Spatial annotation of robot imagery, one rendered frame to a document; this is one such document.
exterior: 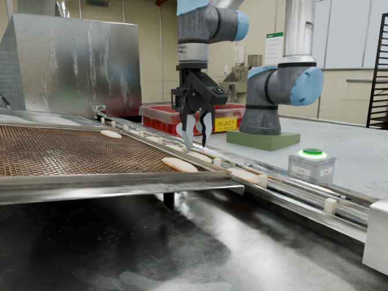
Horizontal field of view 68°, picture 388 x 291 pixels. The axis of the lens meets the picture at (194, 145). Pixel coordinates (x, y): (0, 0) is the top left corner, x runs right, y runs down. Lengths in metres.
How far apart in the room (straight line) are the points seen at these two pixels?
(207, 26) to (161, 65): 8.08
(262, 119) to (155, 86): 7.74
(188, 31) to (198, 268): 0.50
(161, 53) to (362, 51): 5.43
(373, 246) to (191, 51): 0.52
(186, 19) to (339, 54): 4.89
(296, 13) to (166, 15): 8.15
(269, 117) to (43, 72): 0.94
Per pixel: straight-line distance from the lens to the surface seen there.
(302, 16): 0.97
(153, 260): 0.42
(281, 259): 0.43
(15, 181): 0.36
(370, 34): 5.32
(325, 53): 5.62
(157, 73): 8.70
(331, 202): 0.50
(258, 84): 1.02
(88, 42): 1.44
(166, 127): 1.15
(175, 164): 0.51
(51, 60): 1.40
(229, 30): 0.76
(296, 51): 0.95
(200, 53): 0.70
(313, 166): 0.62
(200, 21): 0.71
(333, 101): 5.52
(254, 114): 1.02
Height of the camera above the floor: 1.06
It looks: 14 degrees down
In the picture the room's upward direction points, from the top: straight up
